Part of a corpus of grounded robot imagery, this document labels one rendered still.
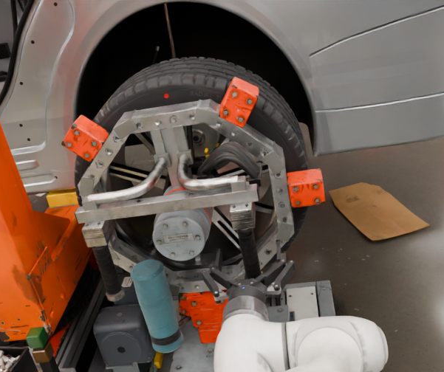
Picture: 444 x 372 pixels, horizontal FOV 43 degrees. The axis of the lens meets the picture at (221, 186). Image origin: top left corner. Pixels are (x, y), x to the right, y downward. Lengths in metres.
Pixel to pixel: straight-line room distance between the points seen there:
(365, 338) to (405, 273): 1.61
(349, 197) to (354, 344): 2.23
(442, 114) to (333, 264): 1.00
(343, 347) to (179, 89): 0.79
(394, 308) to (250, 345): 1.47
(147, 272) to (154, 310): 0.11
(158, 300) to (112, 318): 0.45
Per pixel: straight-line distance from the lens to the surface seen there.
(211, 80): 1.43
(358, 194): 3.16
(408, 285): 2.51
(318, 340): 0.93
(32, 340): 1.56
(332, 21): 1.77
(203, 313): 1.66
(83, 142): 1.45
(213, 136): 1.94
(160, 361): 2.08
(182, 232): 1.34
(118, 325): 1.90
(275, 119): 1.45
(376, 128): 1.89
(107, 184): 1.60
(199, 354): 1.96
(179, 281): 1.62
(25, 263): 1.64
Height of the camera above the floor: 1.53
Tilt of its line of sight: 26 degrees down
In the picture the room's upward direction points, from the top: 12 degrees counter-clockwise
